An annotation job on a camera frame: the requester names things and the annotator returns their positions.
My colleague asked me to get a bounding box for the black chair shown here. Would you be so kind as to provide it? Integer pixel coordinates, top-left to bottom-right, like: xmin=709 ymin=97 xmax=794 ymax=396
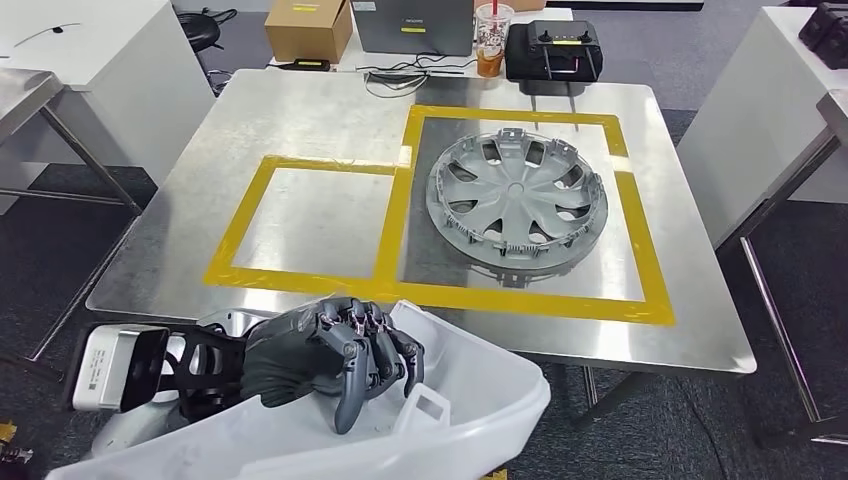
xmin=173 ymin=6 xmax=240 ymax=94

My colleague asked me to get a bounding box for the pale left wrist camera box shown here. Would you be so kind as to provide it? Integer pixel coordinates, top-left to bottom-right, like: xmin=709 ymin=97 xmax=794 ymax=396
xmin=71 ymin=324 xmax=171 ymax=413

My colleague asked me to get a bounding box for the brown cardboard box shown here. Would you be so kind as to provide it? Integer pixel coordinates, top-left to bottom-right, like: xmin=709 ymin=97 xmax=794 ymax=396
xmin=264 ymin=0 xmax=354 ymax=64

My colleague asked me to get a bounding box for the steel table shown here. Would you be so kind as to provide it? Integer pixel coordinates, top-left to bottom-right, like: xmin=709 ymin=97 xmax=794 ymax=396
xmin=718 ymin=89 xmax=848 ymax=446

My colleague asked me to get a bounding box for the steel workbench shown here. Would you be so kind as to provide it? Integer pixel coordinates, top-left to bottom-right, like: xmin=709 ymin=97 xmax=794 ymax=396
xmin=26 ymin=68 xmax=759 ymax=429

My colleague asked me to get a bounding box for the clear cup orange drink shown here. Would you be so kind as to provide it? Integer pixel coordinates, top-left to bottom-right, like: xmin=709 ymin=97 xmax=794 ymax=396
xmin=474 ymin=0 xmax=516 ymax=79

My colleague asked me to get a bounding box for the black remote controller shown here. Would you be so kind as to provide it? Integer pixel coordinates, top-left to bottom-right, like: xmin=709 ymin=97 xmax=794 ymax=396
xmin=504 ymin=19 xmax=605 ymax=97

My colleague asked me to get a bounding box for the white plastic car part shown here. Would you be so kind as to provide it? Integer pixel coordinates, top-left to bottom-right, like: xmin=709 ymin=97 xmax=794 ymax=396
xmin=44 ymin=299 xmax=552 ymax=480

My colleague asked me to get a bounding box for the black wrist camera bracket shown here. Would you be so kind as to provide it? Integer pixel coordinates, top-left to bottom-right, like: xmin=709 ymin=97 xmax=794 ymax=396
xmin=155 ymin=324 xmax=250 ymax=422

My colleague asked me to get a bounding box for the grey plastic wheel cover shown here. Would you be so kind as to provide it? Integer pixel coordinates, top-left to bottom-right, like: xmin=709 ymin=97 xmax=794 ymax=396
xmin=425 ymin=127 xmax=609 ymax=274

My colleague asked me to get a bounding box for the black case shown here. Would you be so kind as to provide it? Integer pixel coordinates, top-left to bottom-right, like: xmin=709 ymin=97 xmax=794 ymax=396
xmin=796 ymin=1 xmax=848 ymax=71

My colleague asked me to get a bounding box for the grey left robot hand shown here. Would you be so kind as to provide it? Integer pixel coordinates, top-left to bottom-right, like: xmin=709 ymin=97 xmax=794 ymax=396
xmin=239 ymin=296 xmax=427 ymax=437

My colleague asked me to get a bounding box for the white table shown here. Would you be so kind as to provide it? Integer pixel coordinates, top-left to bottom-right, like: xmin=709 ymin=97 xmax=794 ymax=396
xmin=675 ymin=5 xmax=848 ymax=250
xmin=0 ymin=0 xmax=217 ymax=217

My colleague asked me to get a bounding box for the black desk cable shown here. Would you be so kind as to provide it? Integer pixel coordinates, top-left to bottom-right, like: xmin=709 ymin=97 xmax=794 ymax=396
xmin=354 ymin=54 xmax=480 ymax=101

